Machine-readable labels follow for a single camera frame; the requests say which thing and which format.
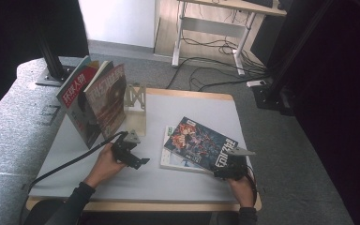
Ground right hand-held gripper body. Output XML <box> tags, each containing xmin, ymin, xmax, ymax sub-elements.
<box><xmin>214</xmin><ymin>146</ymin><xmax>257</xmax><ymax>182</ymax></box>

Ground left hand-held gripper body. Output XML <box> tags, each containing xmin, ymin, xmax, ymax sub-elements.
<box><xmin>111</xmin><ymin>129</ymin><xmax>142</xmax><ymax>166</ymax></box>

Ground dark sci-fi magazine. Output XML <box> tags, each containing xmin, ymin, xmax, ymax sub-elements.
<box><xmin>159</xmin><ymin>125</ymin><xmax>215</xmax><ymax>173</ymax></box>

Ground beige expandable book rack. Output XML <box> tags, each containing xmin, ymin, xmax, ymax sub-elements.
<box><xmin>118</xmin><ymin>82</ymin><xmax>147</xmax><ymax>138</ymax></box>

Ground dark blue illustrated magazine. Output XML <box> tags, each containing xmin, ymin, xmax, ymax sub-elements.
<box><xmin>163</xmin><ymin>116</ymin><xmax>239</xmax><ymax>173</ymax></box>

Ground red-brown planet cover magazine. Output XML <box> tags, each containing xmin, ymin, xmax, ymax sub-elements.
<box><xmin>83</xmin><ymin>60</ymin><xmax>128</xmax><ymax>141</ymax></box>

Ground portrait cover magazine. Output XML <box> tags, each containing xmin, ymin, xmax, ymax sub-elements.
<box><xmin>55</xmin><ymin>55</ymin><xmax>102</xmax><ymax>150</ymax></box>

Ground person's left hand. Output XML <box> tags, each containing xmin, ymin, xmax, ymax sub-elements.
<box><xmin>84</xmin><ymin>142</ymin><xmax>129</xmax><ymax>189</ymax></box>

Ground person's right hand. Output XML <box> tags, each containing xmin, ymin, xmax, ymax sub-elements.
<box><xmin>227</xmin><ymin>172</ymin><xmax>258</xmax><ymax>209</ymax></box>

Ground white power strip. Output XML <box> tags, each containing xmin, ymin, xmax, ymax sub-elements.
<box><xmin>246</xmin><ymin>79</ymin><xmax>268</xmax><ymax>88</ymax></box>

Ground person's leg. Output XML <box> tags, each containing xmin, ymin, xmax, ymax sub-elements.
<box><xmin>22</xmin><ymin>200</ymin><xmax>67</xmax><ymax>225</ymax></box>

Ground black metal stand with baseplate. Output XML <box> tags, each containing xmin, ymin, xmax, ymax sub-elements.
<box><xmin>35</xmin><ymin>27</ymin><xmax>76</xmax><ymax>88</ymax></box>

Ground dark curtain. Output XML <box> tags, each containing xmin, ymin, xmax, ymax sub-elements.
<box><xmin>0</xmin><ymin>0</ymin><xmax>91</xmax><ymax>123</ymax></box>
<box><xmin>293</xmin><ymin>0</ymin><xmax>360</xmax><ymax>225</ymax></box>

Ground white-legged wooden desk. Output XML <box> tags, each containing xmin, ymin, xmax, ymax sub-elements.
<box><xmin>172</xmin><ymin>0</ymin><xmax>288</xmax><ymax>77</ymax></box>

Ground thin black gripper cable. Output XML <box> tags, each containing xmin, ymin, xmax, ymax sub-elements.
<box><xmin>245</xmin><ymin>165</ymin><xmax>260</xmax><ymax>204</ymax></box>

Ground thick black gripper cable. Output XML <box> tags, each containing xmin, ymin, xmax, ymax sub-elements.
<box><xmin>18</xmin><ymin>130</ymin><xmax>129</xmax><ymax>225</ymax></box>

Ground black slanted frame stand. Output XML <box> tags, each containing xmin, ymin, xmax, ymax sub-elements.
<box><xmin>251</xmin><ymin>0</ymin><xmax>336</xmax><ymax>117</ymax></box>

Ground black floor cable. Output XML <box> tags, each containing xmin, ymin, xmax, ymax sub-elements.
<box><xmin>165</xmin><ymin>55</ymin><xmax>270</xmax><ymax>90</ymax></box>
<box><xmin>188</xmin><ymin>67</ymin><xmax>273</xmax><ymax>92</ymax></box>

